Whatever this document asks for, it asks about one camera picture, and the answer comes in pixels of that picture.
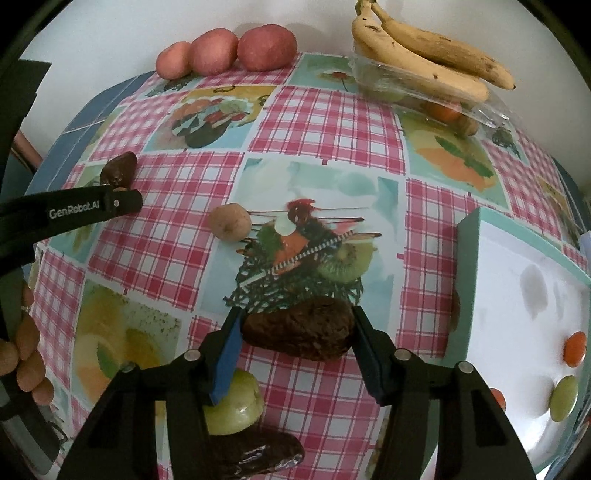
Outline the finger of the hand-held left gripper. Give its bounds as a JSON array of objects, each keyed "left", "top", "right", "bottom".
[{"left": 99, "top": 183, "right": 143, "bottom": 219}]

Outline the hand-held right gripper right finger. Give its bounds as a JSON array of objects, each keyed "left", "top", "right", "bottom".
[{"left": 351, "top": 305, "right": 539, "bottom": 480}]

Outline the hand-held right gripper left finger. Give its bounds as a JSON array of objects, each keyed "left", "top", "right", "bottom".
[{"left": 55, "top": 305, "right": 245, "bottom": 480}]

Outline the dark purple passion fruit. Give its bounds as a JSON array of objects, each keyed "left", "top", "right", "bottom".
[{"left": 102, "top": 151, "right": 138, "bottom": 190}]

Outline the green fruit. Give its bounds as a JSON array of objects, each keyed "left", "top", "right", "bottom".
[
  {"left": 549, "top": 375, "right": 579, "bottom": 423},
  {"left": 202, "top": 368, "right": 265, "bottom": 436}
]

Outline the dark brown date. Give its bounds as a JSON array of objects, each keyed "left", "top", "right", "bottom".
[
  {"left": 241, "top": 296, "right": 356, "bottom": 361},
  {"left": 208, "top": 431, "right": 305, "bottom": 480}
]

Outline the white tray with teal rim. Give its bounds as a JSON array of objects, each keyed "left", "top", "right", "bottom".
[{"left": 445, "top": 207, "right": 591, "bottom": 480}]

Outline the person's left hand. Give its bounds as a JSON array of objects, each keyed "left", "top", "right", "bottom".
[{"left": 0, "top": 284, "right": 55, "bottom": 406}]

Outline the small red apple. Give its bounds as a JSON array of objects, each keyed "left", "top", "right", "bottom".
[{"left": 156, "top": 41, "right": 195, "bottom": 79}]

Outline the checkered fruit print tablecloth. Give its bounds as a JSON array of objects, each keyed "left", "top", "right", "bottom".
[{"left": 23, "top": 51, "right": 591, "bottom": 480}]

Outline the clear plastic container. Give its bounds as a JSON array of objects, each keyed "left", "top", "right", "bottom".
[{"left": 353, "top": 55, "right": 514, "bottom": 139}]

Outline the spotted yellow banana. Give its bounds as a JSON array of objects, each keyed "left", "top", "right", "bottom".
[
  {"left": 352, "top": 0, "right": 490, "bottom": 103},
  {"left": 369, "top": 0, "right": 516, "bottom": 90}
]

